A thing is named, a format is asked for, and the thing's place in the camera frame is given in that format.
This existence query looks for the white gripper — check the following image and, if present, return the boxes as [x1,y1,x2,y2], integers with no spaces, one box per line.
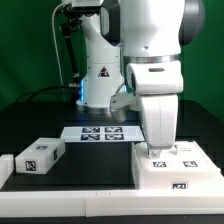
[126,60,183,158]

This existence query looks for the white cabinet door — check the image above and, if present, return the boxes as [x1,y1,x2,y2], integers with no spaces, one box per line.
[167,141,215,172]
[135,143,168,169]

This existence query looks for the white cabinet body box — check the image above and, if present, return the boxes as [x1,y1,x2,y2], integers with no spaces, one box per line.
[132,145,223,190]

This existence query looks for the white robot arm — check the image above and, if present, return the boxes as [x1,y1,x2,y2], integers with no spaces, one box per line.
[72,0,205,153]

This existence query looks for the white cabinet top block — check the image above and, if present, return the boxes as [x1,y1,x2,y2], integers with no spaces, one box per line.
[15,138,65,174]

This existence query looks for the white fiducial marker sheet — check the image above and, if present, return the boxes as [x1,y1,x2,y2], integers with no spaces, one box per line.
[61,126,144,143]

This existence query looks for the white L-shaped obstacle wall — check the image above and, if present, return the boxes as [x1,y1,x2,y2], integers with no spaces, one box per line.
[0,178,224,218]

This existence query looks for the black cable on table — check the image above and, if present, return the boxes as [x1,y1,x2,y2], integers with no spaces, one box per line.
[14,83,83,103]

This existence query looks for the white wall piece left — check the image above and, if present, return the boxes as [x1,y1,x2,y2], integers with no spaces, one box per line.
[0,154,14,189]

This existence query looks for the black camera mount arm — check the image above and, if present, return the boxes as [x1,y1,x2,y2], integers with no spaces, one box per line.
[60,3,100,81]

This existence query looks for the white cable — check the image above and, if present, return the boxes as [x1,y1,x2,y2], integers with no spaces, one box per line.
[51,1,73,101]

